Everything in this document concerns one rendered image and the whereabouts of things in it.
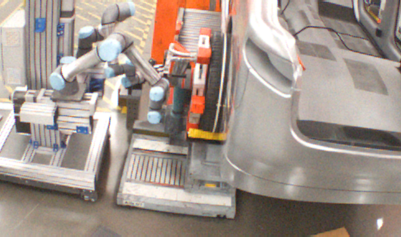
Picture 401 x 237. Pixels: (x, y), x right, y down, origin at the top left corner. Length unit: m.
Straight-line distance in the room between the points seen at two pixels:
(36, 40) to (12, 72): 0.31
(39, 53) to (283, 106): 1.73
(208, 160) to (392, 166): 1.62
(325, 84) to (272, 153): 1.05
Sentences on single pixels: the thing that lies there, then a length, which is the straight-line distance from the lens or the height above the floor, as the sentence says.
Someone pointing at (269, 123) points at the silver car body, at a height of 1.24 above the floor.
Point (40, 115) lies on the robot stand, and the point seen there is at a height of 0.72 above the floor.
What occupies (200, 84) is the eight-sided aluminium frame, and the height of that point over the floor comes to 0.96.
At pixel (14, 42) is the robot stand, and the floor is 1.12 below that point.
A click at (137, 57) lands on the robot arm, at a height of 1.14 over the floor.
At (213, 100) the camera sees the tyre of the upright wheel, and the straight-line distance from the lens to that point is 2.72.
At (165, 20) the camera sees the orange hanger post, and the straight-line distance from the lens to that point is 3.32.
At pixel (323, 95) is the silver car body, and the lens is 2.90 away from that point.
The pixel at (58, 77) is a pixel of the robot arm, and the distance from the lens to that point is 2.64.
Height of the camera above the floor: 2.27
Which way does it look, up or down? 33 degrees down
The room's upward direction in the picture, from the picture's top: 8 degrees clockwise
